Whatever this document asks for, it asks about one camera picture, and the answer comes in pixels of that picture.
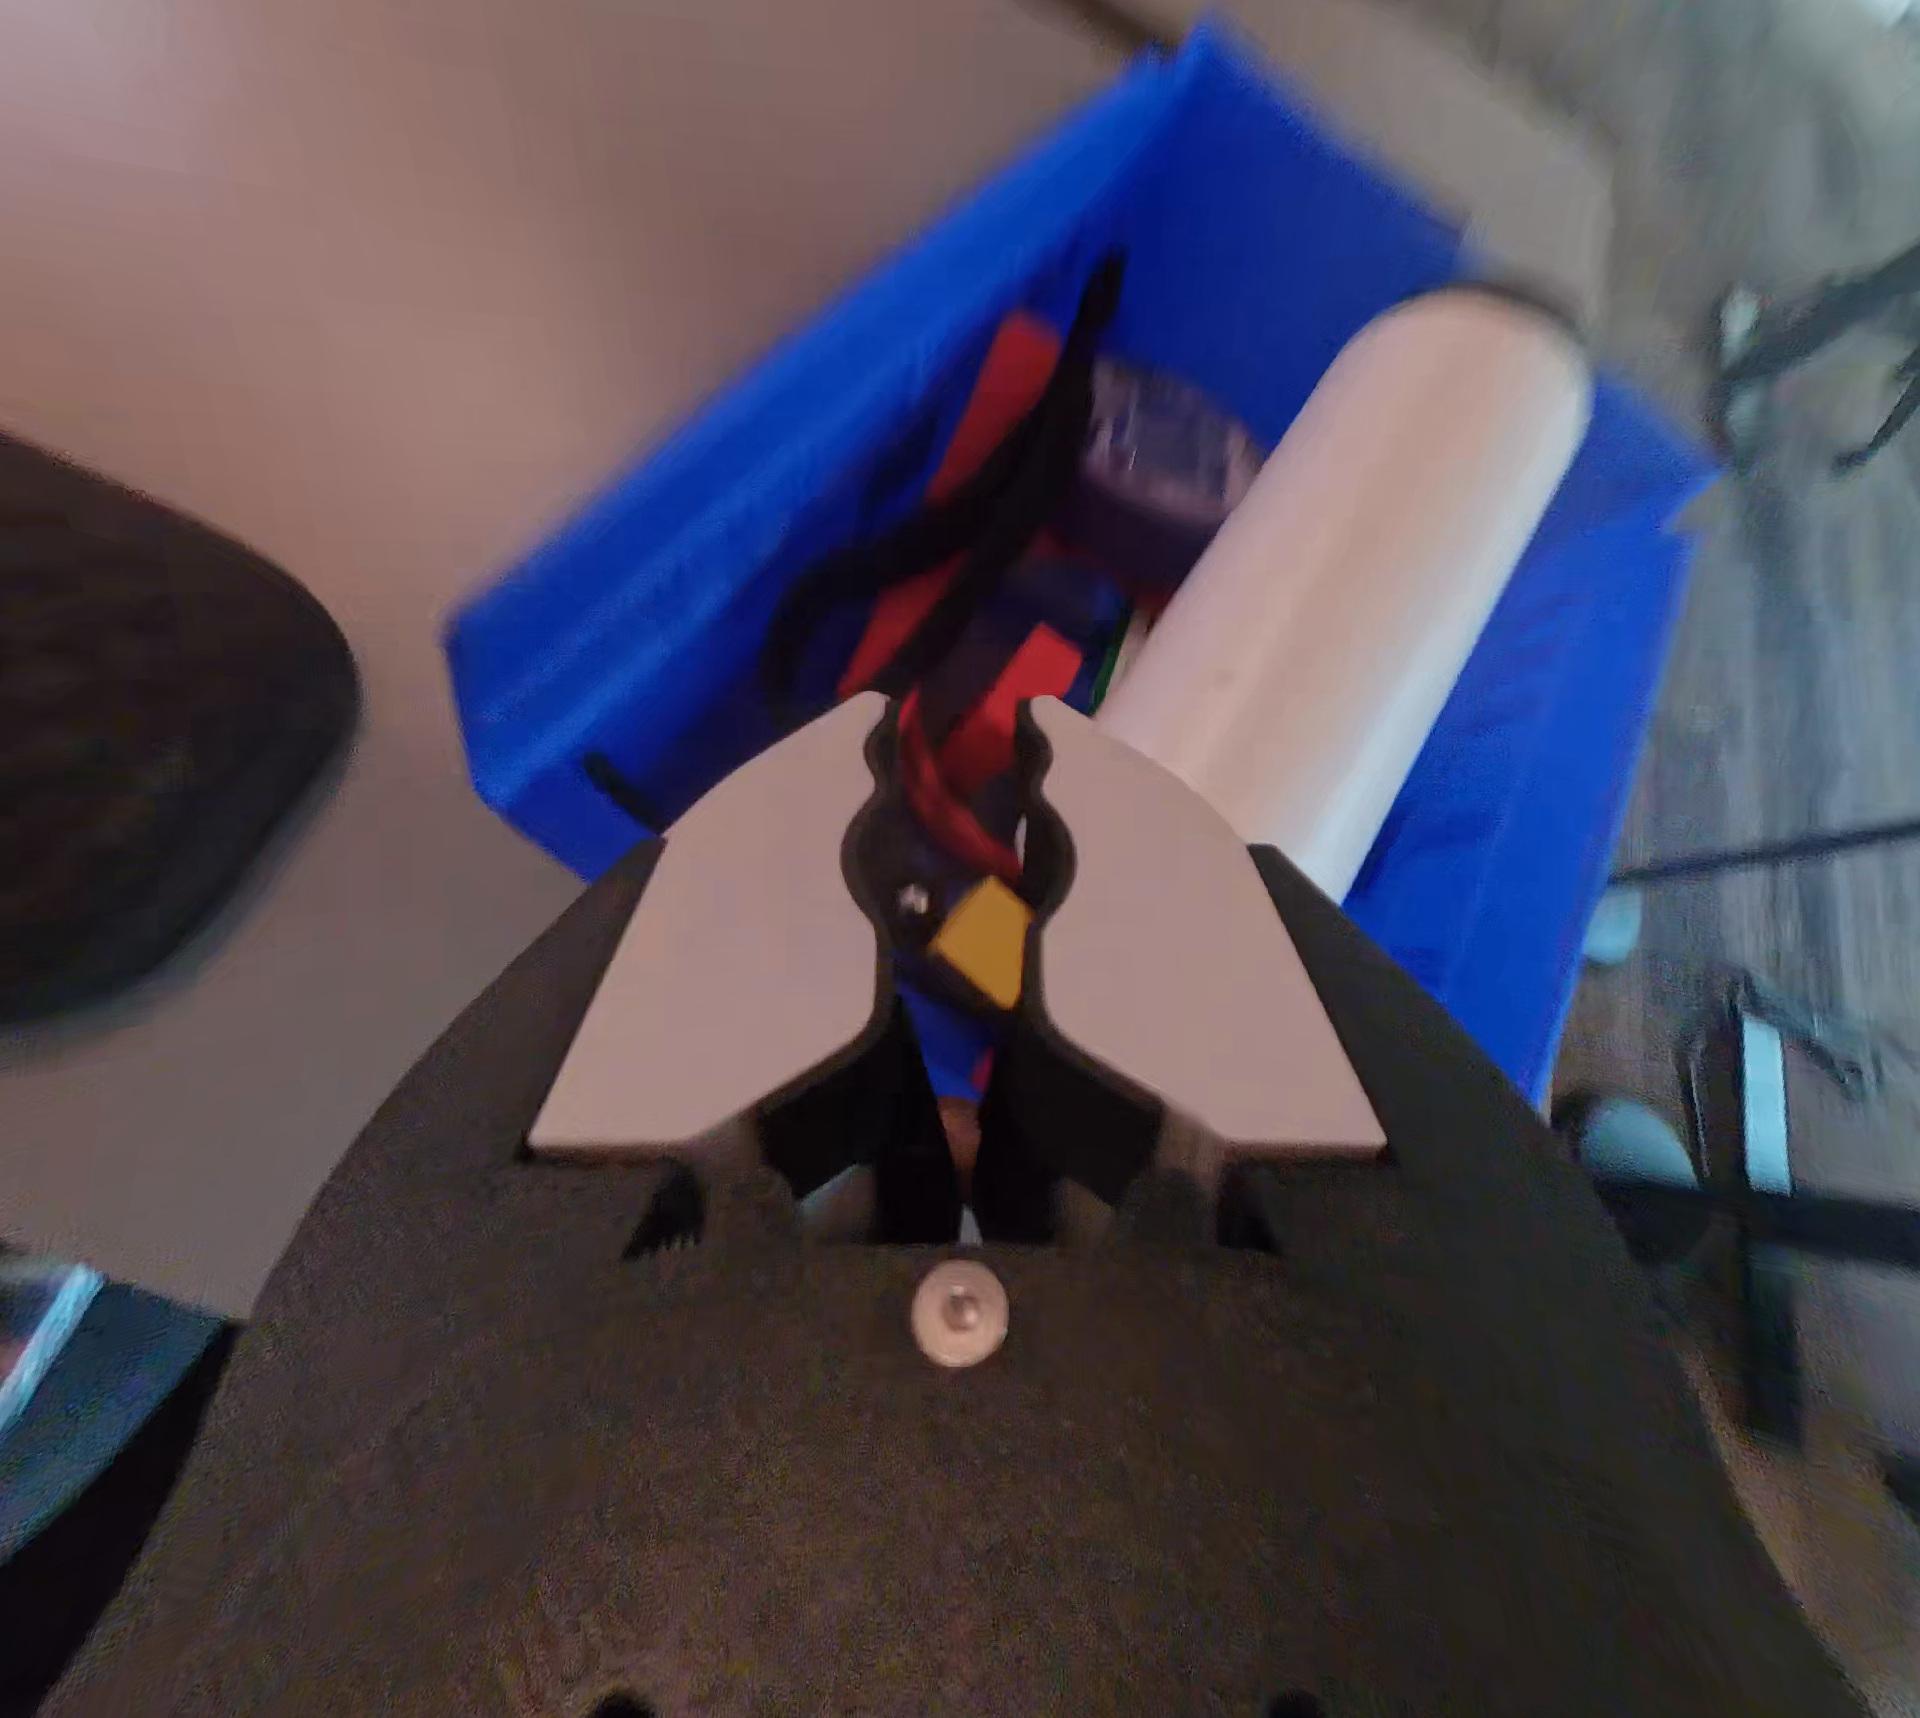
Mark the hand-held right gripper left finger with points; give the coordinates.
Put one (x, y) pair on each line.
(721, 982)

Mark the blue plastic bin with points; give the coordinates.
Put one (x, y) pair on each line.
(721, 519)

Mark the black chair base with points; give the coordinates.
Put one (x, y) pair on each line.
(1814, 352)

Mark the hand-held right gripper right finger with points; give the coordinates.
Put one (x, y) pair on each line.
(1185, 982)

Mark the black dimpled wrist pad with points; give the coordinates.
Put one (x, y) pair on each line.
(150, 729)

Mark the red block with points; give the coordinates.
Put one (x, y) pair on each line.
(1029, 682)
(900, 623)
(998, 382)

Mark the purple packet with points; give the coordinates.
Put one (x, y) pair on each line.
(1170, 459)

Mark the yellow block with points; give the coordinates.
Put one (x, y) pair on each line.
(983, 940)

